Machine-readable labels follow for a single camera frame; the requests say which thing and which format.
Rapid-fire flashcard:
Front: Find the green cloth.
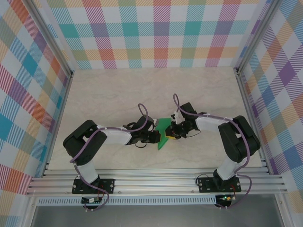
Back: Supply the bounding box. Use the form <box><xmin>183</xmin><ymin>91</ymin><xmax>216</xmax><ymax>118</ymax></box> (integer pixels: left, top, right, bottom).
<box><xmin>155</xmin><ymin>117</ymin><xmax>173</xmax><ymax>151</ymax></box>

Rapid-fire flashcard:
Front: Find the left controller circuit board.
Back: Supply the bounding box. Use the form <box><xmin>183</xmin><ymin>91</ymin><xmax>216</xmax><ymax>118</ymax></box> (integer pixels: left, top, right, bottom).
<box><xmin>81</xmin><ymin>196</ymin><xmax>103</xmax><ymax>204</ymax></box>

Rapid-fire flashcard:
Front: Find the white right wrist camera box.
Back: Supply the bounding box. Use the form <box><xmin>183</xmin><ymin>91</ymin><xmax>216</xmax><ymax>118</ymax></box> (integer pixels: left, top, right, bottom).
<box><xmin>170</xmin><ymin>111</ymin><xmax>184</xmax><ymax>123</ymax></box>

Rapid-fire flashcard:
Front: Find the thin black right gripper wire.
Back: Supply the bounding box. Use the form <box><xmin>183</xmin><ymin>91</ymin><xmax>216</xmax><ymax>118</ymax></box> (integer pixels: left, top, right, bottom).
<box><xmin>186</xmin><ymin>129</ymin><xmax>201</xmax><ymax>139</ymax></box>

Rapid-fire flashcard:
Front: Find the aluminium mounting rail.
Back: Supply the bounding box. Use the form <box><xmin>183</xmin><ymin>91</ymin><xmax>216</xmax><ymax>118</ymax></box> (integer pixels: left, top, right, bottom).
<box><xmin>26</xmin><ymin>168</ymin><xmax>288</xmax><ymax>196</ymax></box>

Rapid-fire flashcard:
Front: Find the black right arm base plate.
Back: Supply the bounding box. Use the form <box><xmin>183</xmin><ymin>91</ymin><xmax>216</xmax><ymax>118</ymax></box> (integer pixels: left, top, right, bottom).
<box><xmin>198</xmin><ymin>177</ymin><xmax>241</xmax><ymax>193</ymax></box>

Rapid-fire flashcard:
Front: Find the aluminium side rail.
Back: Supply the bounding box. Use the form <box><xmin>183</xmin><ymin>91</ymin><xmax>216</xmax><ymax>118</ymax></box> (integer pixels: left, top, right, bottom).
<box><xmin>234</xmin><ymin>68</ymin><xmax>272</xmax><ymax>175</ymax></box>
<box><xmin>41</xmin><ymin>70</ymin><xmax>74</xmax><ymax>178</ymax></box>

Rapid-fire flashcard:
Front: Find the perforated metal cable tray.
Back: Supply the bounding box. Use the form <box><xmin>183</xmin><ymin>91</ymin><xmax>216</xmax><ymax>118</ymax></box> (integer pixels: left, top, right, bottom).
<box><xmin>35</xmin><ymin>198</ymin><xmax>217</xmax><ymax>206</ymax></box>

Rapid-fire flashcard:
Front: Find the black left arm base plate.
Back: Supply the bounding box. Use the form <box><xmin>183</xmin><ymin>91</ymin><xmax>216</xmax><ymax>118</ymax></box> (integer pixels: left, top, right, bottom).
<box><xmin>72</xmin><ymin>178</ymin><xmax>116</xmax><ymax>194</ymax></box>

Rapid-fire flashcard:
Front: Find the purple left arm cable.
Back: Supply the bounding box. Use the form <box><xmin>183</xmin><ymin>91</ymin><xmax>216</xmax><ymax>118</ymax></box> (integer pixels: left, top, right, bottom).
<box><xmin>70</xmin><ymin>103</ymin><xmax>154</xmax><ymax>212</ymax></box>

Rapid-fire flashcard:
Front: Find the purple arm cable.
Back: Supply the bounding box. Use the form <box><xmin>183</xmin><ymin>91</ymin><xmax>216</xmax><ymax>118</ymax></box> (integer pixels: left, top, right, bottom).
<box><xmin>70</xmin><ymin>103</ymin><xmax>154</xmax><ymax>212</ymax></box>
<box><xmin>172</xmin><ymin>93</ymin><xmax>253</xmax><ymax>210</ymax></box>

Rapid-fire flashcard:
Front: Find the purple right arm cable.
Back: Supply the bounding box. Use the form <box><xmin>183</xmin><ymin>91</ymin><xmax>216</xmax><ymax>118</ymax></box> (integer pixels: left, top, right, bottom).
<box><xmin>172</xmin><ymin>93</ymin><xmax>253</xmax><ymax>210</ymax></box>

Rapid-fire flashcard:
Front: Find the aluminium frame post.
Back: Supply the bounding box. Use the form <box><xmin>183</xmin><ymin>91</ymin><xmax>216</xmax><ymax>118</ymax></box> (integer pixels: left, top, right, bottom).
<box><xmin>233</xmin><ymin>0</ymin><xmax>282</xmax><ymax>75</ymax></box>
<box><xmin>23</xmin><ymin>0</ymin><xmax>74</xmax><ymax>79</ymax></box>

